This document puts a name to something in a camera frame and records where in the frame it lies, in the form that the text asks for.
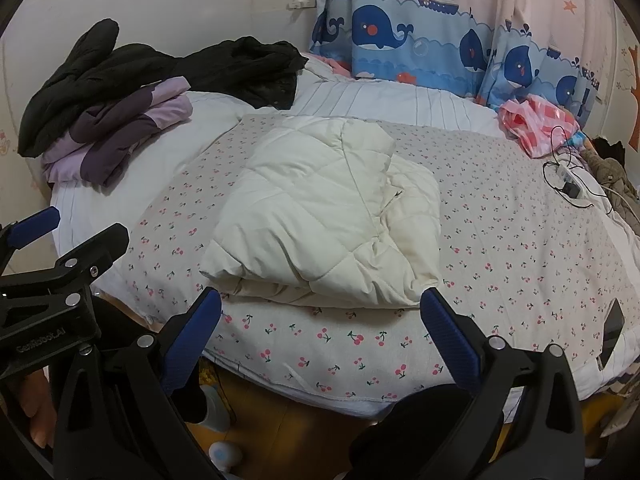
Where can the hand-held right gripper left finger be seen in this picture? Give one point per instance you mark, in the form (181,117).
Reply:
(200,330)

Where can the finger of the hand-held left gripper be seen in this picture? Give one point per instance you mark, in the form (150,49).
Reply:
(32,225)
(95,250)

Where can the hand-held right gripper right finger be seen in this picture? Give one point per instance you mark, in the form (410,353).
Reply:
(445,330)

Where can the cream quilted jacket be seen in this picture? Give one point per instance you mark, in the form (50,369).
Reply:
(310,210)

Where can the person's left hand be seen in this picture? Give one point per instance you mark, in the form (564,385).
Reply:
(39,410)

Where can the floral bed sheet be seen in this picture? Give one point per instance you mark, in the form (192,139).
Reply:
(500,260)

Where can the purple two-tone jacket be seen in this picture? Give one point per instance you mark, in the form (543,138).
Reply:
(115,135)

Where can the white round container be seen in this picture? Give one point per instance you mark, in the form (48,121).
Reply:
(226,456)

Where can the black puffer jacket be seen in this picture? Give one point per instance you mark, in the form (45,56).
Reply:
(85,75)

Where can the black plug adapter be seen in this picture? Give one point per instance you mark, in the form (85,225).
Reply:
(571,190)

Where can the olive jacket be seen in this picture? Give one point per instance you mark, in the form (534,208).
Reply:
(612,180)

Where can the pink checkered cloth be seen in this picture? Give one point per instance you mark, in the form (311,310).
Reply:
(535,122)

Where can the black lace jacket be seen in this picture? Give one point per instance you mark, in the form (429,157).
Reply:
(250,65)

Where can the black garment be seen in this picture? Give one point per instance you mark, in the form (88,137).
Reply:
(607,149)

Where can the whale print curtain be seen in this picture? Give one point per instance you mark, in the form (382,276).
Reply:
(400,35)

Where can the tree wall sticker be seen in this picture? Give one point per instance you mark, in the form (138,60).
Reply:
(631,60)

